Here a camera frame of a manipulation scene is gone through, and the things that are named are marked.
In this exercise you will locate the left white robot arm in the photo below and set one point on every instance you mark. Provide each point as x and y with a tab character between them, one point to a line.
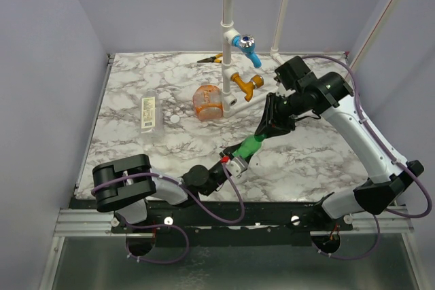
122	183

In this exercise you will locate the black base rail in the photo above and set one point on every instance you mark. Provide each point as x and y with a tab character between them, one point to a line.
264	223

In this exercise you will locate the white round bottle cap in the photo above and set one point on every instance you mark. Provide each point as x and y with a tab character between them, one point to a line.
175	119

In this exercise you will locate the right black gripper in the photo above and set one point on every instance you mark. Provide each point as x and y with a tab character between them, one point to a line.
272	113

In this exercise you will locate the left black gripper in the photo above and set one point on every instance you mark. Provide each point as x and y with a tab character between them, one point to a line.
223	153

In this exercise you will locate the brass yellow faucet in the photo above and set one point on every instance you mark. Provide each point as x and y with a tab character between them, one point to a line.
248	87

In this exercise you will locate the yellow handled pliers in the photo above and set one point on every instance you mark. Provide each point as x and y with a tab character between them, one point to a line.
212	59

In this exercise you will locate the orange label tea bottle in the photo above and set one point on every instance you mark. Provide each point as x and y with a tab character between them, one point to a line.
207	101

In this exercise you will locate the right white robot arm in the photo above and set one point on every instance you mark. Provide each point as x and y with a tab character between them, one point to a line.
332	98

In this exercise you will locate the blue plastic faucet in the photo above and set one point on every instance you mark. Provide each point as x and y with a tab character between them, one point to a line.
247	44

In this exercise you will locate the green plastic bottle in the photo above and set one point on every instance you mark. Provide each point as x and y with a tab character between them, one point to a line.
248	148

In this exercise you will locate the clear square water bottle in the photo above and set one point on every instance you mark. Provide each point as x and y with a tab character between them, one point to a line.
150	113

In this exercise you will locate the green bottle cap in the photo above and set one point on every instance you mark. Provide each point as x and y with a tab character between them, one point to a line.
260	137

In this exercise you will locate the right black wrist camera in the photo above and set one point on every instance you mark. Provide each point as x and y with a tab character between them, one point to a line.
296	75

